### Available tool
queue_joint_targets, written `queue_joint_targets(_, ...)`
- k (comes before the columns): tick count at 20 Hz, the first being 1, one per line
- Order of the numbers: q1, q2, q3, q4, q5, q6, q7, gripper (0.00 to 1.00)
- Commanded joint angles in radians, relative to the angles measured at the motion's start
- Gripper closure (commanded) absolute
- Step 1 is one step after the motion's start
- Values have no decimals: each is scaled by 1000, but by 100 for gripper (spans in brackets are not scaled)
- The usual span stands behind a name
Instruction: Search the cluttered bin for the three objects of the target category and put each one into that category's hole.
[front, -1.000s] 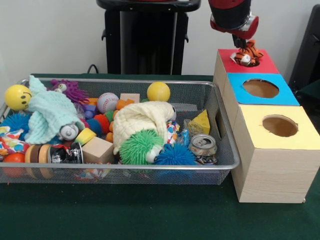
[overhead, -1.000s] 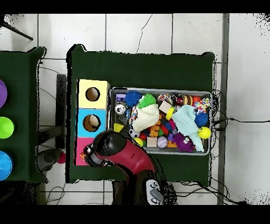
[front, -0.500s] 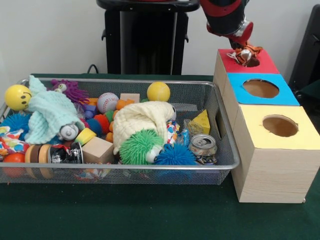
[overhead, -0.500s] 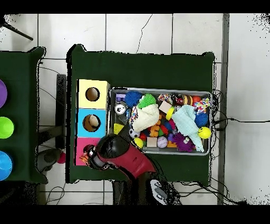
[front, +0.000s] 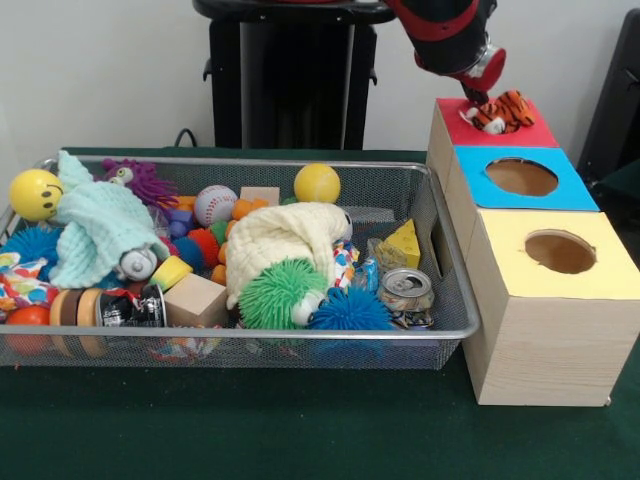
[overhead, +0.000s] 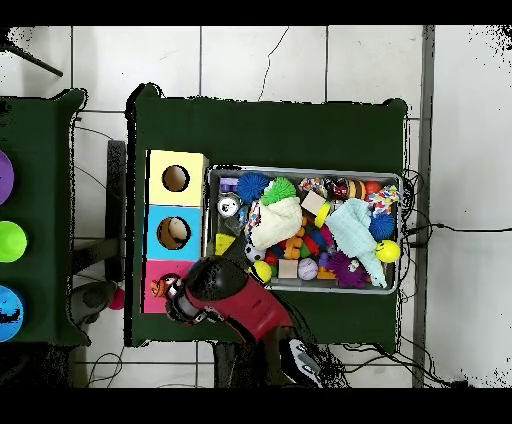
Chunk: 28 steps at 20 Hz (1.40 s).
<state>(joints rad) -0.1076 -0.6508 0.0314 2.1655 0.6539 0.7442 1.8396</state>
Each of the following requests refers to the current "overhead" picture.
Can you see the purple stacking cup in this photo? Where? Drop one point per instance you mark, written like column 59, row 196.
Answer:
column 6, row 178

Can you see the crushed silver can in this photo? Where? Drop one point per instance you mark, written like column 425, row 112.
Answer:
column 228, row 204

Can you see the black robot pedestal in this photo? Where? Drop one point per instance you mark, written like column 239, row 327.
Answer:
column 236, row 366

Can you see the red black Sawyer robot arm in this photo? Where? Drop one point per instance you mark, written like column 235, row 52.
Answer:
column 240, row 300

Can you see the light blue cloth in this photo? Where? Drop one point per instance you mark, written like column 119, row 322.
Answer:
column 352, row 228

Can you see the yellow plastic ball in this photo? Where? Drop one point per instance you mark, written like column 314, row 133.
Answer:
column 388, row 251

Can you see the plain yellow foam ball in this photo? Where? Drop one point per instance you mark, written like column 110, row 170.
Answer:
column 263, row 271

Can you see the dark green table cloth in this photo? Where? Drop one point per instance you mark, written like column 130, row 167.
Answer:
column 40, row 180
column 280, row 132

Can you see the purple spiky toy with eyes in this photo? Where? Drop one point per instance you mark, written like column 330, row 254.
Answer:
column 347, row 271

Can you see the wooden box with three holes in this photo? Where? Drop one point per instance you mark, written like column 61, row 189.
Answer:
column 176, row 192

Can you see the black tripod leg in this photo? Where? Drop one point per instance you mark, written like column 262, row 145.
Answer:
column 36, row 62

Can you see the blue spiky rubber ball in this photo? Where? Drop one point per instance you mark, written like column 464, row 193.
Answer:
column 252, row 186
column 382, row 226

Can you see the tiger plush toy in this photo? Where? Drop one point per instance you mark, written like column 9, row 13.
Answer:
column 161, row 286

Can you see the lime green stacking cup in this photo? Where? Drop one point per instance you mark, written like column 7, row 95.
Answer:
column 10, row 242

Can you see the small soccer ball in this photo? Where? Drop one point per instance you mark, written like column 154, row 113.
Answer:
column 254, row 254

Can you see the blue stacking cup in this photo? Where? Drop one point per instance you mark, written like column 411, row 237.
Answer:
column 10, row 314

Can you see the cream cloth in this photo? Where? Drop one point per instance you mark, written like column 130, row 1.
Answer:
column 278, row 222

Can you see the white baseball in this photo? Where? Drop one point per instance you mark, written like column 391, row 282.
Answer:
column 308, row 268

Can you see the silver mesh bin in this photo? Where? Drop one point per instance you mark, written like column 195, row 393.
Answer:
column 384, row 280

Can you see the green spiky rubber ball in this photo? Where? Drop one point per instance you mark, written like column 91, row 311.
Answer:
column 278, row 190

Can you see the grey pendant with red button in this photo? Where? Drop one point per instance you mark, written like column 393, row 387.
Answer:
column 94, row 300

